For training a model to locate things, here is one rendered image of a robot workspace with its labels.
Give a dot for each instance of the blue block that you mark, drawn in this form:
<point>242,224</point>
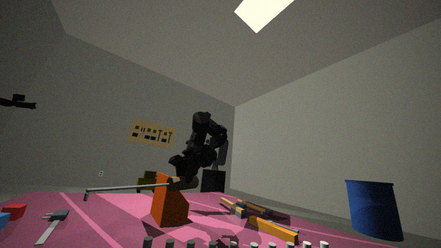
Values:
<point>242,205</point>
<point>4,217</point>

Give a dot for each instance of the orange rectangular bar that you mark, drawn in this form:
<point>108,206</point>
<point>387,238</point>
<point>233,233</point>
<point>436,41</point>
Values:
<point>273,229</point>

